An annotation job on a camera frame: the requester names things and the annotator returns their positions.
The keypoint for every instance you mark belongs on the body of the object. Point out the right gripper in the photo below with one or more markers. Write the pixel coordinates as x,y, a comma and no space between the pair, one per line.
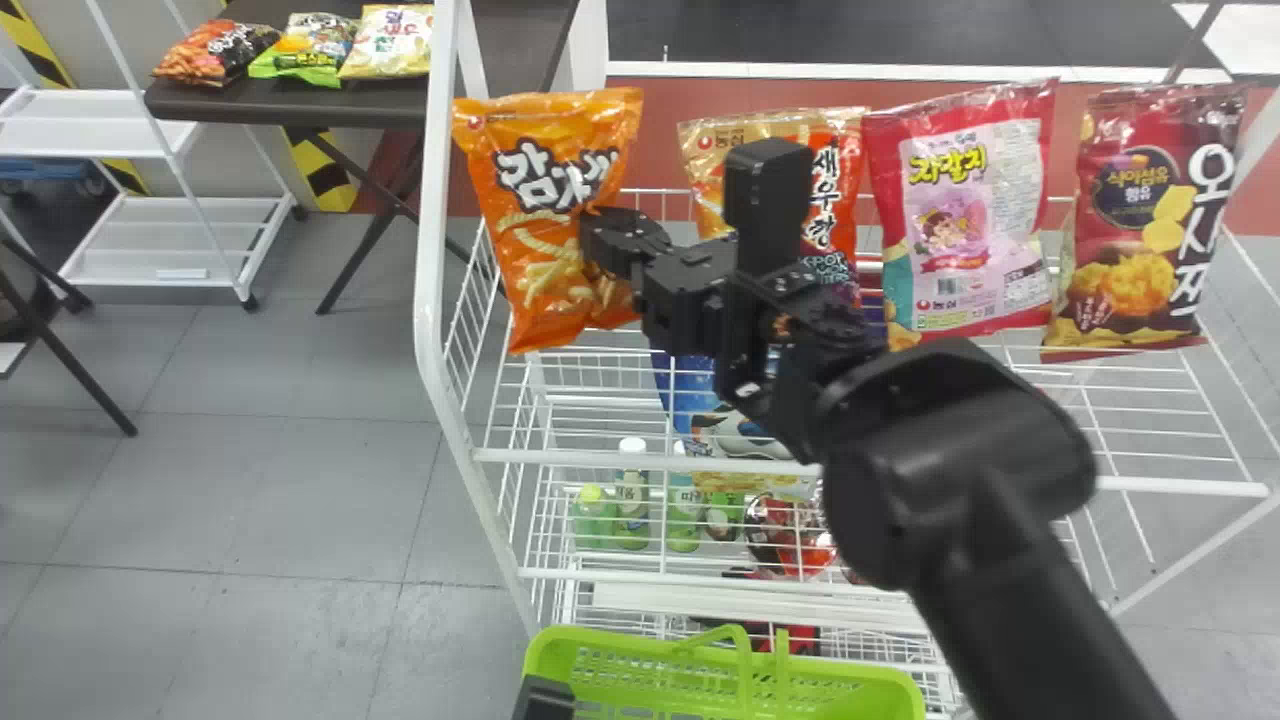
690,300

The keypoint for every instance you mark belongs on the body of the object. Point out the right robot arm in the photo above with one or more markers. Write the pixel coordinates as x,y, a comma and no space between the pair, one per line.
950,480

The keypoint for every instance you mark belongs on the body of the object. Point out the tan orange snack packet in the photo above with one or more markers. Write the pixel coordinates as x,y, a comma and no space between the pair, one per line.
700,160

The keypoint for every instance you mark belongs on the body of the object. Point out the blue snack packet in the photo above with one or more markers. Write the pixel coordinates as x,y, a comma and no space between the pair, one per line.
685,395

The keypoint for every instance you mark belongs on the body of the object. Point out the green bottle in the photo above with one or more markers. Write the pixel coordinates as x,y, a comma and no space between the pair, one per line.
594,520
632,500
684,520

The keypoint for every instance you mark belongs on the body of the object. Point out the yellow snack packet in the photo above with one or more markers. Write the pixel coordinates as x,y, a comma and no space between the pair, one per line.
390,40

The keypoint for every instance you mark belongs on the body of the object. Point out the red black snack packet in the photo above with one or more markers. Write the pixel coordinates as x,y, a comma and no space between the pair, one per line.
785,535

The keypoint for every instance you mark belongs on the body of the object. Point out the red pink snack packet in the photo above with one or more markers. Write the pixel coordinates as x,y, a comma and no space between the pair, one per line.
960,220

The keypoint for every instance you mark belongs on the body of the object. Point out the black side table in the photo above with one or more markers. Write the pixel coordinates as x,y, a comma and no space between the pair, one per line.
70,365
300,100

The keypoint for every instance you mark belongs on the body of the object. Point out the green snack packet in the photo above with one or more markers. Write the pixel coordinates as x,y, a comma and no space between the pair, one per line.
300,50

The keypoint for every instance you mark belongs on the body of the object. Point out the green basket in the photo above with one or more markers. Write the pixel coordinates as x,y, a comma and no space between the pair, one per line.
640,685

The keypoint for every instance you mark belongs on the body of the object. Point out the white shelf trolley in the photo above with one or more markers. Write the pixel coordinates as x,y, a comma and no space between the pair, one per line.
170,235

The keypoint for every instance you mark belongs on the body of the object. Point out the orange black snack packet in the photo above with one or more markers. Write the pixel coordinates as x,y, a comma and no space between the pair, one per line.
210,50

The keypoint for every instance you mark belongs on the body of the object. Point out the maroon snack packet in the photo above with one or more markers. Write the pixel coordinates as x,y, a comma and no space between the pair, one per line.
1150,220

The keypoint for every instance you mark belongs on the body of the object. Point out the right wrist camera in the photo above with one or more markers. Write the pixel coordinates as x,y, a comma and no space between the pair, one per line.
768,200

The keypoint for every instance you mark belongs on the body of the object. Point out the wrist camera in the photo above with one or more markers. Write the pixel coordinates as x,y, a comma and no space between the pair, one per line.
540,702
768,200

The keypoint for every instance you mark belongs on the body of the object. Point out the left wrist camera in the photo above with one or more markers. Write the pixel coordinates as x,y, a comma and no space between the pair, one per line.
540,702

